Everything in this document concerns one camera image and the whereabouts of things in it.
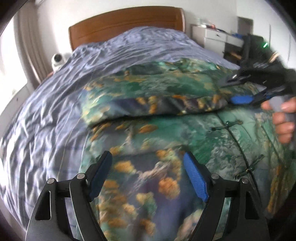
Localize green printed padded jacket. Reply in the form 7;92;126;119
80;59;295;240

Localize right hand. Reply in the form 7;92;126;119
261;96;295;144

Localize wooden chair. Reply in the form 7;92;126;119
223;43;242;65

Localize white desk with drawers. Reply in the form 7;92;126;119
191;24;243;57

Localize blue checked bed duvet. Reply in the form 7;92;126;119
1;27;237;230

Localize white window cabinet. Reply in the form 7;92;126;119
1;83;34;121

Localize wooden headboard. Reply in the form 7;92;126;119
68;6;186;51

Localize white round fan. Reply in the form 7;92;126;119
51;53;66;72

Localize beige curtain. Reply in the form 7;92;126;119
14;1;51;89

